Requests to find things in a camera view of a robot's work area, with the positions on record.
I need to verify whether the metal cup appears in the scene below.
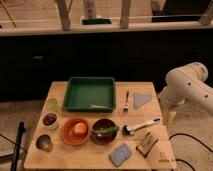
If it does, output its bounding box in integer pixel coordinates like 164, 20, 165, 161
36, 134, 53, 152

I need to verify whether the pale green bean pod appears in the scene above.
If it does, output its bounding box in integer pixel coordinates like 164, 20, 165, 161
90, 104, 110, 109

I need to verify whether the orange plate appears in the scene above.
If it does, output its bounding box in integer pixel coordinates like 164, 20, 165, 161
61, 118, 90, 145

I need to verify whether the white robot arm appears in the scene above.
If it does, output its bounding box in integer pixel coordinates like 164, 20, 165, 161
158, 62, 213, 125

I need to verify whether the light green cup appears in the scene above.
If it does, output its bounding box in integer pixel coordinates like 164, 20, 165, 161
46, 98, 59, 112

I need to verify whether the blue sponge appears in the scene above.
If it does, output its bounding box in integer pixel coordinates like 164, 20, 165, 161
108, 143, 132, 167

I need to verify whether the black cable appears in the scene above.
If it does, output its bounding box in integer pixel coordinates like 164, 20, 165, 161
168, 132, 213, 171

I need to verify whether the dark brown bowl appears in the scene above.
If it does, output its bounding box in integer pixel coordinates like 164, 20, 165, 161
91, 119, 119, 145

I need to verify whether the black pole stand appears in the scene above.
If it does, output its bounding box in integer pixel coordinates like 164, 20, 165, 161
10, 122, 25, 171

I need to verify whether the brown wooden block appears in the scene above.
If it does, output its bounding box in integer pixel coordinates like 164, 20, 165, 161
136, 132, 158, 157

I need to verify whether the white cup with contents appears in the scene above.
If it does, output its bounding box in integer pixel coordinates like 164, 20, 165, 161
42, 112, 58, 130

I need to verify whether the grey blue towel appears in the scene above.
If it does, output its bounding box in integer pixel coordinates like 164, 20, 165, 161
133, 93, 152, 109

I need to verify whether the green cucumber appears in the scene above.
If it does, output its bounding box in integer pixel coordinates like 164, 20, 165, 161
93, 126, 119, 134

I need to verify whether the green box on shelf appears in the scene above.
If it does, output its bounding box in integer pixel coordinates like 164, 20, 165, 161
82, 18, 111, 25

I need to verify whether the orange fruit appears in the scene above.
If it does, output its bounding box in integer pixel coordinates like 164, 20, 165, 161
74, 123, 87, 135

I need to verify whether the green plastic tray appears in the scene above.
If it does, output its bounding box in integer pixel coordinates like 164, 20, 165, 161
63, 77, 116, 112

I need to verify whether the black white brush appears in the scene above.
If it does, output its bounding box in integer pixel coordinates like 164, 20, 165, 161
122, 118, 160, 136

